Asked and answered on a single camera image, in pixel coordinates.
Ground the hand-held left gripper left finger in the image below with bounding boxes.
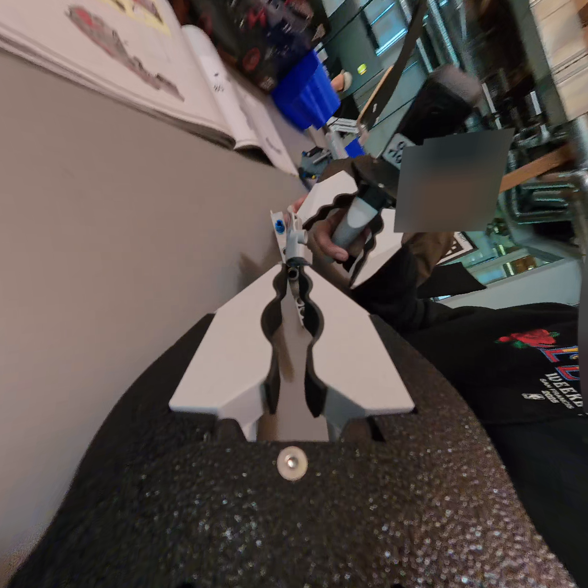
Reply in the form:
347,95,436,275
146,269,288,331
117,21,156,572
168,265,283,440

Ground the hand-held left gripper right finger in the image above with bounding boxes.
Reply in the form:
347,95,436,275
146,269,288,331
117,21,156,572
302,266,416,438

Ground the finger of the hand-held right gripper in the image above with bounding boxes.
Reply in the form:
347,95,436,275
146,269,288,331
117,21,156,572
296,170,361,231
347,208,405,290

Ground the long grey brick assembly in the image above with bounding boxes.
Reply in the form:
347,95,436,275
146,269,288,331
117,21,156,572
270,207,314,267

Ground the person's right forearm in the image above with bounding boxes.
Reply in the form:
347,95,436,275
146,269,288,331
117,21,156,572
349,248,460,336

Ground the person's right hand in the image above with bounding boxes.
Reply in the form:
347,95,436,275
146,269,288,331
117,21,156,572
308,215,364,262

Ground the blue red brick vehicle model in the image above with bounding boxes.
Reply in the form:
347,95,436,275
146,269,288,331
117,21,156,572
298,146,332,182

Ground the black lamp shade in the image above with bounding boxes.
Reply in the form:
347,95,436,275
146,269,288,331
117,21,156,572
358,0,430,134

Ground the framed marker sign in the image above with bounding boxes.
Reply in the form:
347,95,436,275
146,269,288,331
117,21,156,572
436,230,476,267

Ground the small blue bin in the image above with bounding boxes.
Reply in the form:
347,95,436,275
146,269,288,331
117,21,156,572
271,51,343,131

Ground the wooden beam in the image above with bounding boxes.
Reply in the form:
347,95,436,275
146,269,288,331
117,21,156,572
498,142,579,194

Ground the person's black sweater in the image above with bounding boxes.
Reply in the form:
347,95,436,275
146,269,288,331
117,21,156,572
404,301,588,588

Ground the black toy brick box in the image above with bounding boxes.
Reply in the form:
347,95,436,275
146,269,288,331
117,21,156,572
188,0,329,92

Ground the brick instruction booklet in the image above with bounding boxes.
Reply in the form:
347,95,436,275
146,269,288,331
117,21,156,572
0,0,299,177

